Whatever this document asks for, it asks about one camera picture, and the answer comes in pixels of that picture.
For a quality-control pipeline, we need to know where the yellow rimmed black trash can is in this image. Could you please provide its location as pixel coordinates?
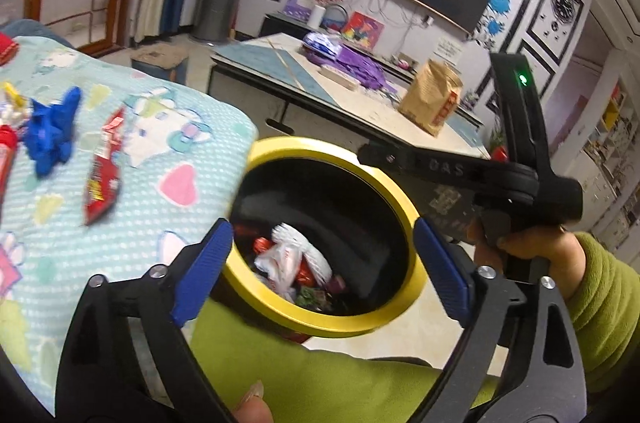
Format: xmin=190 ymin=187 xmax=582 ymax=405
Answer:
xmin=220 ymin=135 xmax=428 ymax=344

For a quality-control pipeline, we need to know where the person's right forearm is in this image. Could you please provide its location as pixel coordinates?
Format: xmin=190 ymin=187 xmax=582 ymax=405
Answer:
xmin=562 ymin=230 xmax=640 ymax=396

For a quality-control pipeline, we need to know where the red snack wrapper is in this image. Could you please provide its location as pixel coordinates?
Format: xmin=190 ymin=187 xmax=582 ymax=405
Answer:
xmin=82 ymin=107 xmax=127 ymax=226

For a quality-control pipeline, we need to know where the white wall notice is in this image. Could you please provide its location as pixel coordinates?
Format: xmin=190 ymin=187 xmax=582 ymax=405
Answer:
xmin=435 ymin=35 xmax=466 ymax=60

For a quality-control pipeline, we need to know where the round decorative plate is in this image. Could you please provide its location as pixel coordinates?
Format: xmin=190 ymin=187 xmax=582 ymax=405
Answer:
xmin=322 ymin=3 xmax=348 ymax=32

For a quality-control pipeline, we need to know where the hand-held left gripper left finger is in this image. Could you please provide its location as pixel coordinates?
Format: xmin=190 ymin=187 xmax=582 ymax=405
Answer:
xmin=57 ymin=218 xmax=236 ymax=423

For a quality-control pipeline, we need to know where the person's right hand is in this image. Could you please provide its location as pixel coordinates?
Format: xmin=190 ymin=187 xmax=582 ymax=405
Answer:
xmin=472 ymin=223 xmax=587 ymax=301

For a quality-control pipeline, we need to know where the red tube packet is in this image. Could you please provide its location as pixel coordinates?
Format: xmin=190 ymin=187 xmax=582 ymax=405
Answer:
xmin=0 ymin=125 xmax=22 ymax=216

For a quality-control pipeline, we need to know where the brown paper bag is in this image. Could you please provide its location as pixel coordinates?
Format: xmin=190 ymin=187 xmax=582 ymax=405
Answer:
xmin=397 ymin=58 xmax=463 ymax=138

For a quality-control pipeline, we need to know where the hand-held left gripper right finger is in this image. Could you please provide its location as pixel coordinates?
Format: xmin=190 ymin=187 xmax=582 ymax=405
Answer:
xmin=414 ymin=218 xmax=588 ymax=423

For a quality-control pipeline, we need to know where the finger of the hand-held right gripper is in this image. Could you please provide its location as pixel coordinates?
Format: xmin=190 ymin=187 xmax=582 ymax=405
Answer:
xmin=357 ymin=142 xmax=426 ymax=176

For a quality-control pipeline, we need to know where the white blue tissue pack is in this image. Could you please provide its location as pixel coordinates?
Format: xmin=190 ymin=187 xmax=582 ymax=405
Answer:
xmin=302 ymin=32 xmax=341 ymax=62

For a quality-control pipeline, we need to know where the yellow white wrapper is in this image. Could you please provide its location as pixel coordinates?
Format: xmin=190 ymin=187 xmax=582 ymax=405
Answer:
xmin=0 ymin=82 xmax=28 ymax=128

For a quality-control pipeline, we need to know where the red flowered blanket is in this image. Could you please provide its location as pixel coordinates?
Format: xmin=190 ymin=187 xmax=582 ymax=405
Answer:
xmin=0 ymin=32 xmax=21 ymax=66

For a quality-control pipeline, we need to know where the purple bag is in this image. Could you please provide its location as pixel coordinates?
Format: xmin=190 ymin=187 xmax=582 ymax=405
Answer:
xmin=305 ymin=40 xmax=388 ymax=91

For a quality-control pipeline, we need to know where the white display shelf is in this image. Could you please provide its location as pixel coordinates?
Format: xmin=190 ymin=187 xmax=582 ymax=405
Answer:
xmin=580 ymin=78 xmax=640 ymax=254

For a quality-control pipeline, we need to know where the framed wall clock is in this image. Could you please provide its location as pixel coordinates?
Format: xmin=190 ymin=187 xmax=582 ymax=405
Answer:
xmin=527 ymin=0 xmax=593 ymax=66

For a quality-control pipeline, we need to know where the dark television stand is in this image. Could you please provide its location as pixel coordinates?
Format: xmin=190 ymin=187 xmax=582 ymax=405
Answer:
xmin=260 ymin=12 xmax=483 ymax=128

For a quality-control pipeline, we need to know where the colourful painting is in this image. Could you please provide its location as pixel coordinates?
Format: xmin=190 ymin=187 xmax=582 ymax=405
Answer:
xmin=342 ymin=10 xmax=383 ymax=51

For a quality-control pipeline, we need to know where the person's left hand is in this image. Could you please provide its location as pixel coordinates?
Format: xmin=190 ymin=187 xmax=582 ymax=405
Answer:
xmin=234 ymin=379 xmax=275 ymax=423

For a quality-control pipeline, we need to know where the coffee table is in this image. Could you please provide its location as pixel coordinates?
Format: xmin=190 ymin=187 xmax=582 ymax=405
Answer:
xmin=207 ymin=32 xmax=493 ymax=158

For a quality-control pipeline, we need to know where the purple box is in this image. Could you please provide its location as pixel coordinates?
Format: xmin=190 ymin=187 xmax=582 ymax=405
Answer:
xmin=284 ymin=0 xmax=313 ymax=21

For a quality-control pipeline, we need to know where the white power strip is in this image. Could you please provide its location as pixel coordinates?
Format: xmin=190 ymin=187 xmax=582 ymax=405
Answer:
xmin=317 ymin=64 xmax=360 ymax=91

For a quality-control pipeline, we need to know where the white plastic bag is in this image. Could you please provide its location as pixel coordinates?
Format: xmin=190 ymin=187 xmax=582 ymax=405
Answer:
xmin=255 ymin=238 xmax=303 ymax=304

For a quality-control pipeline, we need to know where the green wrapper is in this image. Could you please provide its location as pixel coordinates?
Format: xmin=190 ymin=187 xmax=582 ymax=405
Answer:
xmin=295 ymin=290 xmax=326 ymax=309

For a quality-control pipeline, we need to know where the blue glove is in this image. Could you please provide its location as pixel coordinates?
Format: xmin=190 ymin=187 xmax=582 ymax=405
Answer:
xmin=27 ymin=85 xmax=83 ymax=178

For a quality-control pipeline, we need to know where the person's green clothing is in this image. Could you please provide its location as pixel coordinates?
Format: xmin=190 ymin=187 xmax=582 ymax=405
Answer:
xmin=187 ymin=298 xmax=501 ymax=423

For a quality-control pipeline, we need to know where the blue stool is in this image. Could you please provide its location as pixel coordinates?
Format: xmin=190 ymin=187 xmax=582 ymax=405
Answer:
xmin=131 ymin=48 xmax=190 ymax=84

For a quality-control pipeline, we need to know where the potted plant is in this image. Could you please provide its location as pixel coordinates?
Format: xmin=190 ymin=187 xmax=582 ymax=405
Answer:
xmin=487 ymin=128 xmax=511 ymax=161

